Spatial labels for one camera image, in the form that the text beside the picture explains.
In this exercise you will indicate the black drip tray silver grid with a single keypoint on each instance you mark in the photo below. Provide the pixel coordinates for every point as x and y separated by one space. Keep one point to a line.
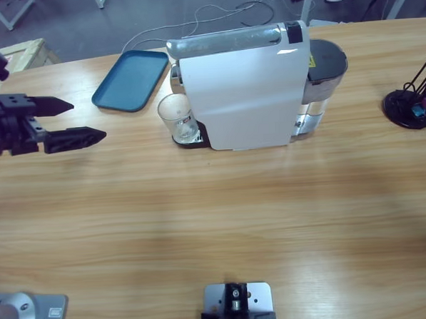
189 143

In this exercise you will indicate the white capsule coffee machine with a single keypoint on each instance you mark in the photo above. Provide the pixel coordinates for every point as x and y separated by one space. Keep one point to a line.
245 97

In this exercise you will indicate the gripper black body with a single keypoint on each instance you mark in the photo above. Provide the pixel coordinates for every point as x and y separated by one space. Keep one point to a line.
8 131

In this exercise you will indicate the teal plastic tray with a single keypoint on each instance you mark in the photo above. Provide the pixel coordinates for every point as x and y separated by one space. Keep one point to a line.
130 80

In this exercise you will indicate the grey camera mount plate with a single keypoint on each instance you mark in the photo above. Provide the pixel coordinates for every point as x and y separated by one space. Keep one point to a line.
261 292

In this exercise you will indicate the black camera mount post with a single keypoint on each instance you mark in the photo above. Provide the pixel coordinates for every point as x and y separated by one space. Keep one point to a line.
236 297

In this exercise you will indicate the teal coffee capsule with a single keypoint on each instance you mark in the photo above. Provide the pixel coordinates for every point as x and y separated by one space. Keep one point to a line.
417 111

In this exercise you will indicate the white metal table leg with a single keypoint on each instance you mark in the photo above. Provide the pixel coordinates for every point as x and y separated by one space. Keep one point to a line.
307 13

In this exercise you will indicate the clear glass cup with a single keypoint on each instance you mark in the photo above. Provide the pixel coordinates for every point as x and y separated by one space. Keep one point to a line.
176 115

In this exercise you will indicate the wooden crate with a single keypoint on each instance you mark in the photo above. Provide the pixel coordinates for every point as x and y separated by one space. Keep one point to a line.
29 55

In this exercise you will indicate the silver coffee machine lever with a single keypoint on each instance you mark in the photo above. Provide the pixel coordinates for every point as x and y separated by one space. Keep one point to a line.
221 41

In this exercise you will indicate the black capsule stand with rods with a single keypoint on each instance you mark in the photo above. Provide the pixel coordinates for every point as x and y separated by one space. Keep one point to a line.
397 103

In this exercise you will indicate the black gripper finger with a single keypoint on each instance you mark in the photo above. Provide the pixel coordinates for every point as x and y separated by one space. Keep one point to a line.
72 139
49 106

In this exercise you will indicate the arm grey base plate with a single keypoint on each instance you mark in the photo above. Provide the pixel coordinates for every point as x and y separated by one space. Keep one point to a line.
49 311

